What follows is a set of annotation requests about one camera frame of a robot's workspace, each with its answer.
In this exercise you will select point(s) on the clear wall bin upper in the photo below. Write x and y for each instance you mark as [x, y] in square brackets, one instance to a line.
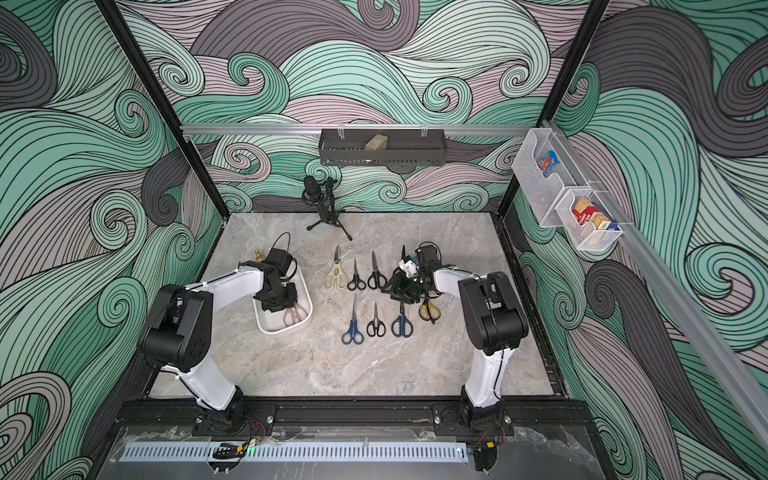
[541, 193]

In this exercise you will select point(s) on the blue red packet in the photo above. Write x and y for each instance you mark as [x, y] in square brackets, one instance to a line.
[547, 163]

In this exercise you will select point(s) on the small black scissors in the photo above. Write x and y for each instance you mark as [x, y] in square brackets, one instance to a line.
[356, 283]
[376, 327]

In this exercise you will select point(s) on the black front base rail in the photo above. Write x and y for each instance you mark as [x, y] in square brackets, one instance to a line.
[440, 415]

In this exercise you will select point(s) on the dark teal handled scissors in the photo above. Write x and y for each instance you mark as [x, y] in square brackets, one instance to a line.
[402, 327]

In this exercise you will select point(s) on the clear wall bin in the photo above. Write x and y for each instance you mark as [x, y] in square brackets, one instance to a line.
[541, 193]
[586, 237]

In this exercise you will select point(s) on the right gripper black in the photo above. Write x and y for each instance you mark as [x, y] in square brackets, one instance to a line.
[402, 285]

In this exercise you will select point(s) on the white perforated cable duct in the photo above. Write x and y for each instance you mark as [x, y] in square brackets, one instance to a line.
[311, 452]

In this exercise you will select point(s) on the red yellow boxes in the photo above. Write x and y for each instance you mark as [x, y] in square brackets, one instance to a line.
[586, 212]

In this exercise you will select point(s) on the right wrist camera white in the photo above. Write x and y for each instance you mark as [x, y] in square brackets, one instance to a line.
[427, 259]

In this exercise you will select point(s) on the black wall shelf tray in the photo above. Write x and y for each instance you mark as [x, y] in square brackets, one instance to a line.
[407, 148]

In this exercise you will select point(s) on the pink handled scissors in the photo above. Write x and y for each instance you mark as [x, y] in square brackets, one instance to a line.
[294, 315]

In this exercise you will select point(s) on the white plastic storage box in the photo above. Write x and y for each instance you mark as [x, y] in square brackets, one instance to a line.
[271, 323]

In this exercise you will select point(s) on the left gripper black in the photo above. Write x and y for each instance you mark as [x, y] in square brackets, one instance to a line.
[292, 299]

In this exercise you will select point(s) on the beige block in tray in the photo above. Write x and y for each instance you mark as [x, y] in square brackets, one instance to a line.
[379, 142]

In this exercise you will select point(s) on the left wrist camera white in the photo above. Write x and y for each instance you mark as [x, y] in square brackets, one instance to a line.
[282, 261]

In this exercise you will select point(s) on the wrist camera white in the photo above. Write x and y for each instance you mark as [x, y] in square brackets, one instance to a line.
[282, 261]
[427, 259]

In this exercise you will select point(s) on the large black scissors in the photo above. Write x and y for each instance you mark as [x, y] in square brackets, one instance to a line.
[402, 258]

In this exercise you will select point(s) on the black medium scissors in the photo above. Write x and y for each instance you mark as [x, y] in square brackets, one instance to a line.
[377, 280]

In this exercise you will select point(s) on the cream handled scissors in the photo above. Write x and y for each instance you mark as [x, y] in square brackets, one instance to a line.
[336, 278]

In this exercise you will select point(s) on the yellow handled scissors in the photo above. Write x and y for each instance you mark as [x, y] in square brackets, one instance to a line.
[428, 311]

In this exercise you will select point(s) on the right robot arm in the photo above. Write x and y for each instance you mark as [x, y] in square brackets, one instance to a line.
[494, 325]

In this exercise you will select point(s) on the blue handled scissors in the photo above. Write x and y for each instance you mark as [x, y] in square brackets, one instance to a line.
[353, 335]

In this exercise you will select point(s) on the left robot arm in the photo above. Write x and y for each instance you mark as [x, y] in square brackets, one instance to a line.
[177, 332]

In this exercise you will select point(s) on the black microphone on tripod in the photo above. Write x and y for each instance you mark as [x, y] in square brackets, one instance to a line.
[320, 195]

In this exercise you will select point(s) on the aluminium wall rail back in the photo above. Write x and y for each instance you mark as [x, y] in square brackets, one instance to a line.
[301, 129]

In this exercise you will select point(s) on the clear wall bin lower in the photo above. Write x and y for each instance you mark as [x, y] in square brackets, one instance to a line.
[586, 237]

